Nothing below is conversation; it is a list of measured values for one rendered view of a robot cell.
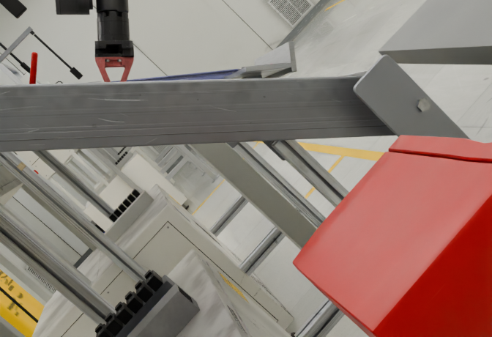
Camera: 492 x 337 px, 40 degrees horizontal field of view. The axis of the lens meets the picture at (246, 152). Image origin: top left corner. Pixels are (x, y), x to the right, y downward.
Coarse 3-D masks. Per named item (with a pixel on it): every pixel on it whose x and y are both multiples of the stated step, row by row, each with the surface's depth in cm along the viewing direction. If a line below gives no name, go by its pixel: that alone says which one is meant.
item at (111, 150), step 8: (112, 152) 696; (120, 152) 749; (144, 152) 740; (168, 152) 708; (120, 160) 697; (152, 160) 707; (80, 168) 758; (160, 168) 708; (80, 176) 695; (88, 176) 760; (104, 176) 747; (88, 184) 697; (96, 184) 757
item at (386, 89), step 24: (384, 72) 65; (360, 96) 64; (384, 96) 65; (408, 96) 65; (384, 120) 65; (408, 120) 65; (432, 120) 66; (144, 288) 116; (168, 288) 117; (120, 312) 116; (144, 312) 116; (168, 312) 101; (192, 312) 101; (336, 312) 144; (96, 336) 116; (120, 336) 116; (144, 336) 100; (168, 336) 101; (312, 336) 144
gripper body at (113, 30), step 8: (104, 16) 120; (112, 16) 120; (120, 16) 121; (104, 24) 120; (112, 24) 120; (120, 24) 121; (128, 24) 123; (104, 32) 120; (112, 32) 120; (120, 32) 121; (128, 32) 122; (104, 40) 120; (112, 40) 120; (120, 40) 118; (128, 40) 119; (96, 48) 118; (104, 48) 118; (112, 48) 122
